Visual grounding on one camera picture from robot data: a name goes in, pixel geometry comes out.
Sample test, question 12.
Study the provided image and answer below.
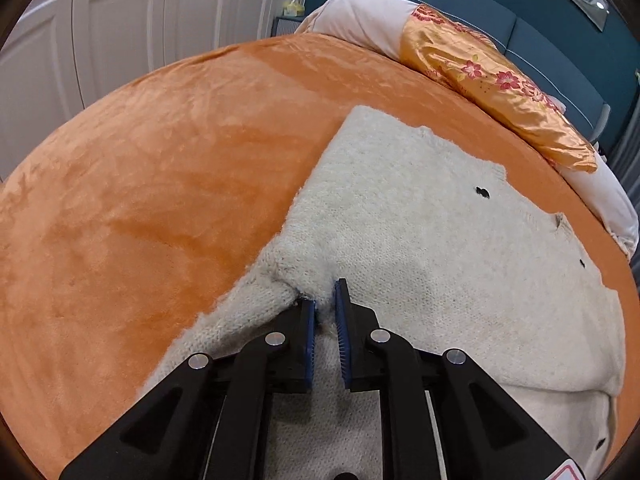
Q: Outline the orange plush blanket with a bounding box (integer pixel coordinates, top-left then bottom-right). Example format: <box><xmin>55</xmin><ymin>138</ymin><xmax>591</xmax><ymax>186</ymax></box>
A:
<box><xmin>0</xmin><ymin>32</ymin><xmax>640</xmax><ymax>471</ymax></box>

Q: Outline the white rolled duvet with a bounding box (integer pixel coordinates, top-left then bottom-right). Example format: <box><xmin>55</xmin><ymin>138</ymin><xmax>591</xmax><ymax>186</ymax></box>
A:
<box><xmin>294</xmin><ymin>0</ymin><xmax>640</xmax><ymax>261</ymax></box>

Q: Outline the blue padded headboard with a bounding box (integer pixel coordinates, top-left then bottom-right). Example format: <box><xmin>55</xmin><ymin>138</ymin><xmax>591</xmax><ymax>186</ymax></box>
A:
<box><xmin>304</xmin><ymin>0</ymin><xmax>620</xmax><ymax>147</ymax></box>

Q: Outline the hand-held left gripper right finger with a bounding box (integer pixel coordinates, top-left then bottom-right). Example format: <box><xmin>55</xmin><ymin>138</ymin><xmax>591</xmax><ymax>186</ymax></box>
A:
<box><xmin>334</xmin><ymin>278</ymin><xmax>587</xmax><ymax>480</ymax></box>

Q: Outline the white knitted sweater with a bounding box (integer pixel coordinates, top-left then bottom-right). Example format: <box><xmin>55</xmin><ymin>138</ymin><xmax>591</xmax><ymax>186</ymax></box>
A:
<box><xmin>135</xmin><ymin>105</ymin><xmax>627</xmax><ymax>480</ymax></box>

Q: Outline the grey curtain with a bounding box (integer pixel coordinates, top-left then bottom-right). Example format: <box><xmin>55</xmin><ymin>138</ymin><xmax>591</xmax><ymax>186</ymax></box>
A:
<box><xmin>599</xmin><ymin>102</ymin><xmax>640</xmax><ymax>203</ymax></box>

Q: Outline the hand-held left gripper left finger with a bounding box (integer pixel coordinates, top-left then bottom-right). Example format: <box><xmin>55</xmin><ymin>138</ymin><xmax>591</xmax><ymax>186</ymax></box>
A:
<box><xmin>59</xmin><ymin>298</ymin><xmax>318</xmax><ymax>480</ymax></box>

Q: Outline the grey nightstand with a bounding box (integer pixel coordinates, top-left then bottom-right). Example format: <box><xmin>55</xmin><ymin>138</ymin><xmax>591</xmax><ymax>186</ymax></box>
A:
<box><xmin>272</xmin><ymin>15</ymin><xmax>306</xmax><ymax>39</ymax></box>

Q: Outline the white panelled wardrobe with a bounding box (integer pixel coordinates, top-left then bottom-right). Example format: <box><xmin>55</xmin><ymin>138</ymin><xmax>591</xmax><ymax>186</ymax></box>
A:
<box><xmin>0</xmin><ymin>0</ymin><xmax>322</xmax><ymax>181</ymax></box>

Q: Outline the orange floral satin pillow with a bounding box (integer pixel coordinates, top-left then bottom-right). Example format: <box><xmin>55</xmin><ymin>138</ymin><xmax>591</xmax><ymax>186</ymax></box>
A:
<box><xmin>397</xmin><ymin>4</ymin><xmax>599</xmax><ymax>175</ymax></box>

